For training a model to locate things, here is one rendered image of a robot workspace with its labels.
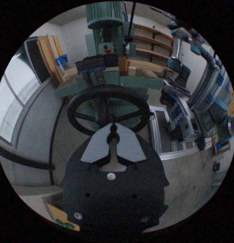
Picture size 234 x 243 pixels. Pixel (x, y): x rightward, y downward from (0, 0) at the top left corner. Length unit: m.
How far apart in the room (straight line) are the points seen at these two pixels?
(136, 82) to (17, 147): 1.43
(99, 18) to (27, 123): 1.36
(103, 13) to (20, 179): 1.61
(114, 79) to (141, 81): 0.16
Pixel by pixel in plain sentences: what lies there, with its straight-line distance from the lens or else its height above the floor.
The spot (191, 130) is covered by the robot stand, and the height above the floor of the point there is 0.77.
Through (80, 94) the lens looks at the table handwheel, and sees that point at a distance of 0.16.
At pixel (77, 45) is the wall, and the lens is 2.98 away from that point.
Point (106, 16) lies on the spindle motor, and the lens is 0.44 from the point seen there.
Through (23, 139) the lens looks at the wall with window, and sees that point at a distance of 1.32.
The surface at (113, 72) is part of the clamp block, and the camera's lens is 0.22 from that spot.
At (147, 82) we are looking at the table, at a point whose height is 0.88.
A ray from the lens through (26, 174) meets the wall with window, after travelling 1.38.
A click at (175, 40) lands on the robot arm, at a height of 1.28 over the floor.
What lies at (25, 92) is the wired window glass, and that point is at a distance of 1.56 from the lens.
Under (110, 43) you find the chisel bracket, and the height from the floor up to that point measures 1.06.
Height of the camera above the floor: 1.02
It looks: 59 degrees down
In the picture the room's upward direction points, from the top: 5 degrees counter-clockwise
